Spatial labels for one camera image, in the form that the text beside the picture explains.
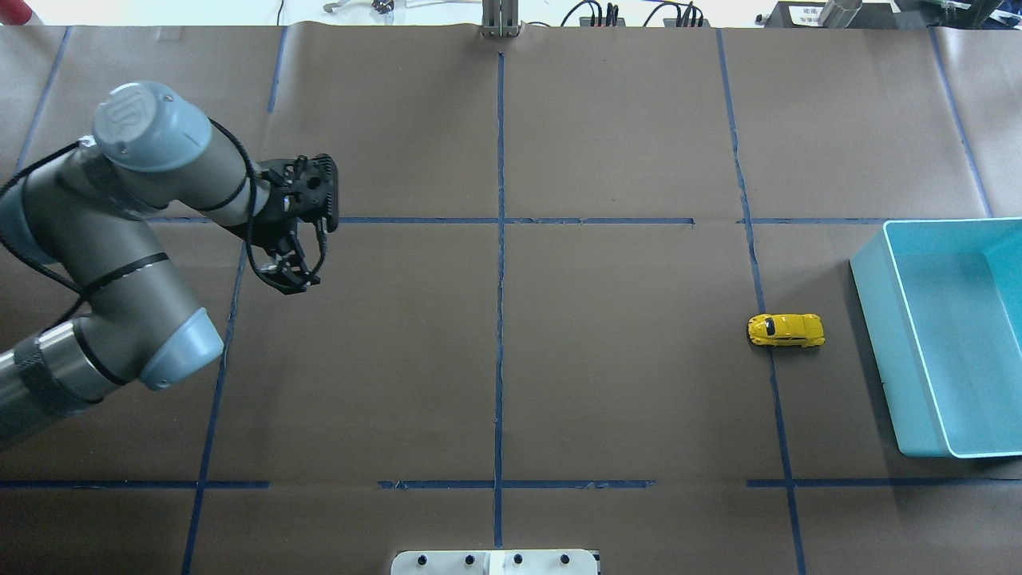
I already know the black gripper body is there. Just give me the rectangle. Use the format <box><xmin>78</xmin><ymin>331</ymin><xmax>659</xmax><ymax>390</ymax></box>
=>
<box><xmin>240</xmin><ymin>180</ymin><xmax>309</xmax><ymax>268</ymax></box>

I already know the yellow beetle toy car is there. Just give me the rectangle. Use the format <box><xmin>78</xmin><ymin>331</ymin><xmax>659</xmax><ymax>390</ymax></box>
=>
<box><xmin>746</xmin><ymin>313</ymin><xmax>826</xmax><ymax>348</ymax></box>

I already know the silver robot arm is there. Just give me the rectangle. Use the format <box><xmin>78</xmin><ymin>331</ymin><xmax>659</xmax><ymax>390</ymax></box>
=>
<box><xmin>2</xmin><ymin>81</ymin><xmax>339</xmax><ymax>449</ymax></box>

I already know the red cylinder bottle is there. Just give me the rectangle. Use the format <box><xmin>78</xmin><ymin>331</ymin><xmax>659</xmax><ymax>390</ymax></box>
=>
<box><xmin>0</xmin><ymin>0</ymin><xmax>35</xmax><ymax>26</ymax></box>

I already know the small metal cup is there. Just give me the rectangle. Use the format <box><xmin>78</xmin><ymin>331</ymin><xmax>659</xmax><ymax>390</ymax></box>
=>
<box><xmin>818</xmin><ymin>0</ymin><xmax>864</xmax><ymax>30</ymax></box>

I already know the teal plastic storage bin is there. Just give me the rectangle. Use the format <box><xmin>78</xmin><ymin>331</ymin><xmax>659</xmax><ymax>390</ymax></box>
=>
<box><xmin>850</xmin><ymin>217</ymin><xmax>1021</xmax><ymax>459</ymax></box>

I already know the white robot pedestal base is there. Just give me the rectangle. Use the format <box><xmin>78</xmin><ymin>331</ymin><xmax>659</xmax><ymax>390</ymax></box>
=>
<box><xmin>390</xmin><ymin>549</ymin><xmax>601</xmax><ymax>574</ymax></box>

